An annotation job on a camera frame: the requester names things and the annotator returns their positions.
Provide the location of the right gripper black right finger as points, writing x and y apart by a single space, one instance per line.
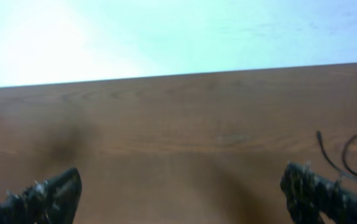
309 194

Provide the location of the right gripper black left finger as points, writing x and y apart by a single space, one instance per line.
51 201

